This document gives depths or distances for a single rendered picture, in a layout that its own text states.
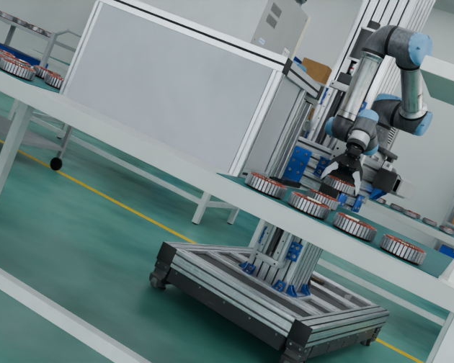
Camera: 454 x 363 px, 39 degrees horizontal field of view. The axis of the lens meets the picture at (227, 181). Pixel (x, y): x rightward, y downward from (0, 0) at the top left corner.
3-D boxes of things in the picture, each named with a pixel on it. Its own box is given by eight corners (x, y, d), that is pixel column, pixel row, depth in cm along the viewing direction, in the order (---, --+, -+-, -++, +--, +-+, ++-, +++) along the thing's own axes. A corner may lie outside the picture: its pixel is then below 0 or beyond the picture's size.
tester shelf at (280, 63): (159, 37, 248) (163, 26, 248) (318, 101, 224) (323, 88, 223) (96, 0, 207) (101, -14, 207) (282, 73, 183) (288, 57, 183)
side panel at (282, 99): (259, 179, 213) (298, 88, 210) (266, 183, 212) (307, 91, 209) (228, 173, 187) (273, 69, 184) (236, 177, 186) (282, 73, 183)
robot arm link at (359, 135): (372, 135, 239) (351, 126, 240) (367, 145, 237) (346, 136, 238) (367, 145, 246) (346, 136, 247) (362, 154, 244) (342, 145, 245)
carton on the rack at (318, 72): (303, 80, 908) (310, 63, 906) (326, 88, 896) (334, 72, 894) (296, 73, 871) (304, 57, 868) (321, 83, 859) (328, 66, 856)
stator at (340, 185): (323, 182, 237) (327, 173, 237) (351, 194, 236) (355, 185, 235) (321, 184, 226) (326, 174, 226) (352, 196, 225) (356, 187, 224)
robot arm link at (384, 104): (371, 121, 297) (383, 93, 295) (398, 131, 289) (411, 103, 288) (362, 115, 286) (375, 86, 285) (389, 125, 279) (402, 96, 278)
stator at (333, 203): (329, 207, 222) (334, 197, 222) (339, 214, 211) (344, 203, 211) (300, 195, 220) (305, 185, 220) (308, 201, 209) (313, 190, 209)
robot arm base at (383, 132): (359, 140, 299) (368, 120, 298) (389, 152, 292) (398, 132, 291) (349, 134, 286) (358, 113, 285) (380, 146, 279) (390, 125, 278)
